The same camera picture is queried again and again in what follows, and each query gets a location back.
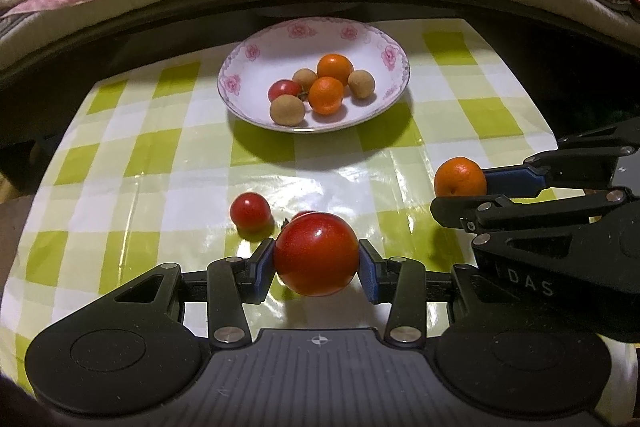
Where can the red cherry tomato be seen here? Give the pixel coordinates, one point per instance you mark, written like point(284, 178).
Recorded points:
point(302, 215)
point(249, 209)
point(281, 89)

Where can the green checkered tablecloth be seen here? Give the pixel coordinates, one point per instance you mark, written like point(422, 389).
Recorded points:
point(150, 167)

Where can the brown longan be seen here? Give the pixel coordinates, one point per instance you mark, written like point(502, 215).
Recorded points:
point(287, 111)
point(305, 78)
point(361, 83)

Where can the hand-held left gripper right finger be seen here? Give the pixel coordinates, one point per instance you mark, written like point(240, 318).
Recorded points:
point(367, 272)

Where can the dark bed frame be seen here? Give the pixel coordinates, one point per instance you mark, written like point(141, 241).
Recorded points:
point(150, 27)

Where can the small orange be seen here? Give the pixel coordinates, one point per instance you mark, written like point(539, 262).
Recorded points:
point(335, 68)
point(326, 95)
point(460, 178)

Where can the large red tomato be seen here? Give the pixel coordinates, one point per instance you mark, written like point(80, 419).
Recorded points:
point(316, 254)

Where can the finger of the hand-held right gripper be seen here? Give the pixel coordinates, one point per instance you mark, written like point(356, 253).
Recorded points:
point(525, 212)
point(510, 182)

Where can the white plate with pink flowers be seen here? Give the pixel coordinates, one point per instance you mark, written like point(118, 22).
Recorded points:
point(280, 52)

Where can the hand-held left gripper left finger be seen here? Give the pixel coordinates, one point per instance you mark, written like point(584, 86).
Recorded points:
point(267, 269)

